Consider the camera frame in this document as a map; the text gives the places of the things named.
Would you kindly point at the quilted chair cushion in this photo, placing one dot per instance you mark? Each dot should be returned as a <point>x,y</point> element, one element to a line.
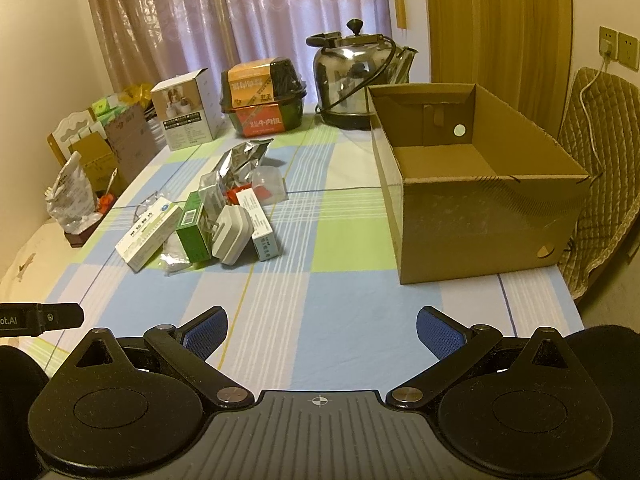
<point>600,130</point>

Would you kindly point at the cardboard box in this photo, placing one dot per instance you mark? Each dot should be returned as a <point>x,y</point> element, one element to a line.
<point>471,186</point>

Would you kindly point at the crumpled foil bag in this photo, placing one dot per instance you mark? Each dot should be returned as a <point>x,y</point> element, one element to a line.
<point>70,201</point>

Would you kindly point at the red handled tool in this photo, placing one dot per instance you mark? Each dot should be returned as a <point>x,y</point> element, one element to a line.
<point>107,200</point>

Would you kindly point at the white power adapter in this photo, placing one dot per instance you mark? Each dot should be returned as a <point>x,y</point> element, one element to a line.
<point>232,231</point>

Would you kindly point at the crinkled clear wrapper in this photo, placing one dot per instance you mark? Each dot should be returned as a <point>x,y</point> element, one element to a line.
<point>173,258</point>

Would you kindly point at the white product box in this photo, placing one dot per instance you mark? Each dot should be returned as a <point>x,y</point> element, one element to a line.
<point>188,109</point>

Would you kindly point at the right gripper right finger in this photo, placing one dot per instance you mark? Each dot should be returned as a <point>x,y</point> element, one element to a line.
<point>459,350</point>

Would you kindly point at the white blue medicine box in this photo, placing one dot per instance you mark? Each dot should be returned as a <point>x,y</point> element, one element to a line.
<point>148,233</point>

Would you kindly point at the steel electric kettle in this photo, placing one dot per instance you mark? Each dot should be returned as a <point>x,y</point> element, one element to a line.
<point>346,66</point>

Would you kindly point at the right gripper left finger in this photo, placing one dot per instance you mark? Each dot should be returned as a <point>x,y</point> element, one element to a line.
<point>182,353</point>

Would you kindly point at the wooden wall bar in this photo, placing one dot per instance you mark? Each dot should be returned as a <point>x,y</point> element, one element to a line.
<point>401,14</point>

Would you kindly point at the black orange food bowl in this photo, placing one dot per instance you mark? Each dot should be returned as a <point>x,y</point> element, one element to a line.
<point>263,97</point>

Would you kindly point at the pink curtain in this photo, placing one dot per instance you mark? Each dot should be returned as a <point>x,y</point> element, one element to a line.
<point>153,40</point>

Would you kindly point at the green yellow packages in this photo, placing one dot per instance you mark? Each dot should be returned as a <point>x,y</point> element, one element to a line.
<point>106,109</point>

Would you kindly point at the long white tube box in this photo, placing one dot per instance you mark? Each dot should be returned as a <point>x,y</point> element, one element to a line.
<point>263,237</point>

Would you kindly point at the green medicine box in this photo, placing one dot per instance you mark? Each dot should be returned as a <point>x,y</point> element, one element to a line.
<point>193,230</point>

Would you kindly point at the small red packet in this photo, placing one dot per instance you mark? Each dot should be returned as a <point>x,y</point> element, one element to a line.
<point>232,193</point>

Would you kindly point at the silver foil pouch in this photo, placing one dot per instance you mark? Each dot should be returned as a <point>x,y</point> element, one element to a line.
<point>234,167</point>

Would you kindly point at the clear plastic bag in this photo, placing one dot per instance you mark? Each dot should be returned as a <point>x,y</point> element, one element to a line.
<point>268,185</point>

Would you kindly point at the brown cardboard carton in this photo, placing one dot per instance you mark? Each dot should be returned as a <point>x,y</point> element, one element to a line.
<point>114,159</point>

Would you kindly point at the wall socket plate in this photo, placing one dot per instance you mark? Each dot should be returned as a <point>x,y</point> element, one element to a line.
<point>619,47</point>

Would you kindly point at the wooden door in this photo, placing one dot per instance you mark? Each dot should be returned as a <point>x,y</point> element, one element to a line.
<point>519,50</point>

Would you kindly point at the dark wooden tray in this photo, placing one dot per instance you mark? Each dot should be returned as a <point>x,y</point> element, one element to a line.
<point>80,239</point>

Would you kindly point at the checkered tablecloth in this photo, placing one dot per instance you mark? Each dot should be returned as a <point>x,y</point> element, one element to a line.
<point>328,313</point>

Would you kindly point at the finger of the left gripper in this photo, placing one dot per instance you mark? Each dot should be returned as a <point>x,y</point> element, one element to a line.
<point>20,319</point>

